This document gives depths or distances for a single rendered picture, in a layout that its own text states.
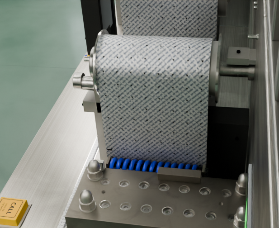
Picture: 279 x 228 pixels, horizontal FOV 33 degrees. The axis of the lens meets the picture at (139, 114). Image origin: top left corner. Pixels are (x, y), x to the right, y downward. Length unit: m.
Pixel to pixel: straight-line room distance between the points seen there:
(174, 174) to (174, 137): 0.08
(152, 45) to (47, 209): 0.50
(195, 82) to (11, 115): 2.39
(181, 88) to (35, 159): 0.56
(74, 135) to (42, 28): 3.02
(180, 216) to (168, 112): 0.22
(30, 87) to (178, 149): 2.52
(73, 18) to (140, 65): 3.56
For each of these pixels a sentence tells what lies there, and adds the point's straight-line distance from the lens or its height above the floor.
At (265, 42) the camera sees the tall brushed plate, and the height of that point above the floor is 1.44.
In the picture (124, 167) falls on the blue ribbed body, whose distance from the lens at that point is 1.10.
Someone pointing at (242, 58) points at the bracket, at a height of 1.29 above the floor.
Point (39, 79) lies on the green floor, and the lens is 3.60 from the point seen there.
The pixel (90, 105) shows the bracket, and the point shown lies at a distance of 1.16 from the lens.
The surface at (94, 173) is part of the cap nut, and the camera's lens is 1.07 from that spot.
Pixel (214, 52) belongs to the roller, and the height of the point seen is 1.30.
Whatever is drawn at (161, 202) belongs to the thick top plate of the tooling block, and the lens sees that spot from 1.02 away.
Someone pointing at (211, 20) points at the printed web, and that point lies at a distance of 1.18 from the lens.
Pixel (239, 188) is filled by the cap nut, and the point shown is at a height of 1.05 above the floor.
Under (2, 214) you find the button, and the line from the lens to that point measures 1.22.
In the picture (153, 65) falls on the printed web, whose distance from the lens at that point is 0.98.
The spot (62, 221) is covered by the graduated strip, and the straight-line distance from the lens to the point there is 1.19.
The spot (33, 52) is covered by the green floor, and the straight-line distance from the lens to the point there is 4.01.
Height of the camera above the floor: 1.76
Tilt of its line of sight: 35 degrees down
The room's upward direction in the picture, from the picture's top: 4 degrees counter-clockwise
